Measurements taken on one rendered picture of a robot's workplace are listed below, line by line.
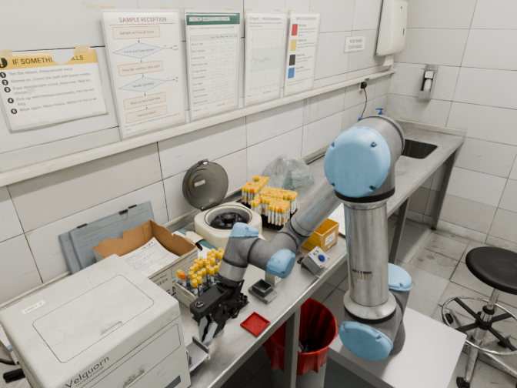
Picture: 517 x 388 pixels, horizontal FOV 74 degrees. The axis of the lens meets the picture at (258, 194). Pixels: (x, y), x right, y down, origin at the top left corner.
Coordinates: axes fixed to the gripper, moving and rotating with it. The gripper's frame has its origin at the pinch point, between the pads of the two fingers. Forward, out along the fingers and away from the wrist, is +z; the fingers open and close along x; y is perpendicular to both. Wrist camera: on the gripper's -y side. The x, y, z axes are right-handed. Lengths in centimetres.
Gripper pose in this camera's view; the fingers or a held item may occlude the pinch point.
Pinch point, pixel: (202, 344)
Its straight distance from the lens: 106.3
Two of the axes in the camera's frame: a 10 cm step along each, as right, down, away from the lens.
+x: -7.6, -2.9, 5.8
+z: -3.2, 9.5, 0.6
